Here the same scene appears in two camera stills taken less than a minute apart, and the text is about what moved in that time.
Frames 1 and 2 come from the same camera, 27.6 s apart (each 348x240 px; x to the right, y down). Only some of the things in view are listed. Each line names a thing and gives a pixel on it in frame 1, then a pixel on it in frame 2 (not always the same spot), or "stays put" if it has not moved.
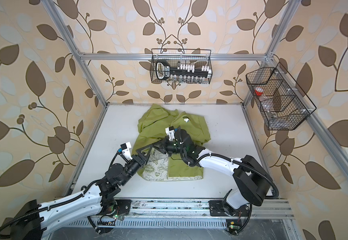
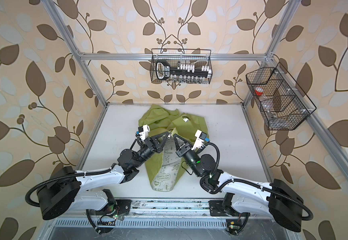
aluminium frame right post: [289, 12] stays put
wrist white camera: [125, 148] -> [143, 131]
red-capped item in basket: [259, 91] stays put
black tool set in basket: [184, 73] stays put
